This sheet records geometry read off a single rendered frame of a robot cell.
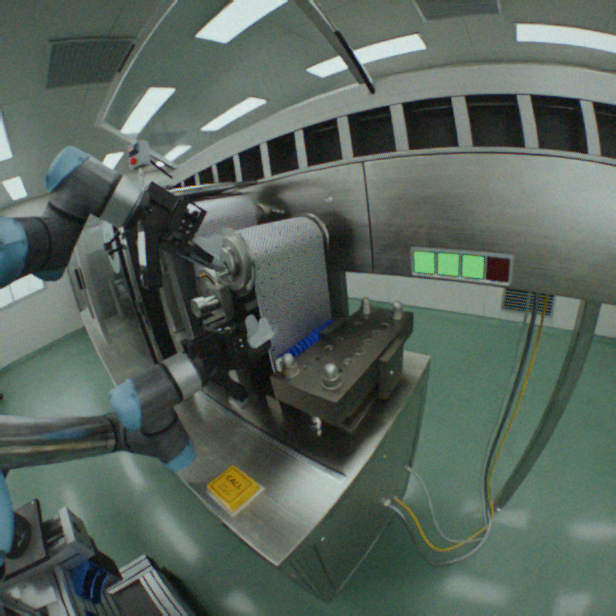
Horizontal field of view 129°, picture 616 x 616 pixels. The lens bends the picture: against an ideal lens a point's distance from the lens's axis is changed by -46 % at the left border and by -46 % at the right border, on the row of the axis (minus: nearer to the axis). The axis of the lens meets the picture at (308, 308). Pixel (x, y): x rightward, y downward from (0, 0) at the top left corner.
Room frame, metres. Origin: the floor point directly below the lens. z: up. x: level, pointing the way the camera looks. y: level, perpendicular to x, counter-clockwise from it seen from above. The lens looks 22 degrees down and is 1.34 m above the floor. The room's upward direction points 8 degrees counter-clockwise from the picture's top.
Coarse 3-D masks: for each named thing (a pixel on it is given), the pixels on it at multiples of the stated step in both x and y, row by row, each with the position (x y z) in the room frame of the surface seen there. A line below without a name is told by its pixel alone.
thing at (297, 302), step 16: (288, 272) 0.58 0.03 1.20; (304, 272) 0.62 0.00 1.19; (320, 272) 0.67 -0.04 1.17; (256, 288) 0.51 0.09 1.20; (272, 288) 0.54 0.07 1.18; (288, 288) 0.58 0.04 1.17; (304, 288) 0.62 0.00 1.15; (320, 288) 0.66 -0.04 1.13; (272, 304) 0.54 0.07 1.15; (288, 304) 0.57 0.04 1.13; (304, 304) 0.61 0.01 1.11; (320, 304) 0.66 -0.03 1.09; (272, 320) 0.53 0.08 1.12; (288, 320) 0.57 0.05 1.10; (304, 320) 0.61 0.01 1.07; (320, 320) 0.65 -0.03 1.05; (288, 336) 0.56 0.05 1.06; (304, 336) 0.60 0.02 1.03; (272, 352) 0.52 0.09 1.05
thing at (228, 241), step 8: (224, 240) 0.54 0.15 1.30; (232, 240) 0.52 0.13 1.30; (232, 248) 0.52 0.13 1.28; (240, 248) 0.51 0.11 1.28; (240, 256) 0.51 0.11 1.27; (240, 264) 0.51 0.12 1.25; (240, 272) 0.52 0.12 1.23; (240, 280) 0.52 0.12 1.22; (232, 288) 0.54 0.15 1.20; (240, 288) 0.53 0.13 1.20
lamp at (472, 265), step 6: (468, 258) 0.52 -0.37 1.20; (474, 258) 0.51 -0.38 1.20; (480, 258) 0.50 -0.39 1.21; (468, 264) 0.52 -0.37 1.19; (474, 264) 0.51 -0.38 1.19; (480, 264) 0.50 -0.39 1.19; (462, 270) 0.53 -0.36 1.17; (468, 270) 0.52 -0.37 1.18; (474, 270) 0.51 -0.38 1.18; (480, 270) 0.50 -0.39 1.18; (468, 276) 0.52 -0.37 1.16; (474, 276) 0.51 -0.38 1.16; (480, 276) 0.50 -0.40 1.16
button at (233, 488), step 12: (216, 480) 0.28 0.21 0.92; (228, 480) 0.28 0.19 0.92; (240, 480) 0.28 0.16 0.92; (252, 480) 0.28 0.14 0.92; (216, 492) 0.25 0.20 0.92; (228, 492) 0.25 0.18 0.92; (240, 492) 0.25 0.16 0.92; (252, 492) 0.26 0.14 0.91; (228, 504) 0.22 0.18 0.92; (240, 504) 0.23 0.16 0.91
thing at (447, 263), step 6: (438, 258) 0.57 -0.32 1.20; (444, 258) 0.56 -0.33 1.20; (450, 258) 0.55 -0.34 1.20; (456, 258) 0.54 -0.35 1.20; (438, 264) 0.57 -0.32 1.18; (444, 264) 0.56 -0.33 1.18; (450, 264) 0.55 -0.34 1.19; (456, 264) 0.54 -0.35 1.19; (438, 270) 0.57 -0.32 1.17; (444, 270) 0.56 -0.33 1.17; (450, 270) 0.55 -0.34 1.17; (456, 270) 0.54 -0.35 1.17
